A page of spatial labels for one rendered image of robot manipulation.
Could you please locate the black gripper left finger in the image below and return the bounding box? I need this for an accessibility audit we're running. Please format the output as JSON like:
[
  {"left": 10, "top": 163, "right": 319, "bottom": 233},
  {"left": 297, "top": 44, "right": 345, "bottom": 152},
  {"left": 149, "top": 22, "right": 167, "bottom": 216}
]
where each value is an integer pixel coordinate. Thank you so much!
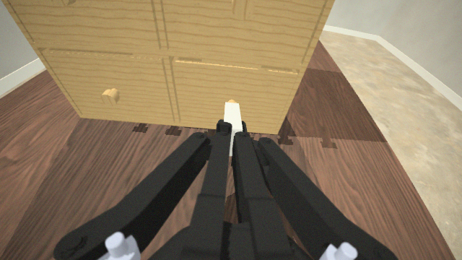
[{"left": 53, "top": 103, "right": 233, "bottom": 260}]

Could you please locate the light wooden chest of drawers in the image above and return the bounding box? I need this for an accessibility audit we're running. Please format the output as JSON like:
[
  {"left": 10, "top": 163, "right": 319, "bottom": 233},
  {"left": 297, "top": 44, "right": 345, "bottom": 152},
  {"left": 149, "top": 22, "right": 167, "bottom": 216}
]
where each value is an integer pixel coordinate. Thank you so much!
[{"left": 1, "top": 0, "right": 335, "bottom": 134}]

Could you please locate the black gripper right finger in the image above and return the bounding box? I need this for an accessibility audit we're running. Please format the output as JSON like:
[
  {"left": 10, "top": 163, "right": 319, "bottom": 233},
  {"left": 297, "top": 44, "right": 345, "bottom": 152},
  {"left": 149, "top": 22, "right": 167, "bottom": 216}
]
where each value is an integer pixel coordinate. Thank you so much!
[{"left": 230, "top": 103, "right": 398, "bottom": 260}]

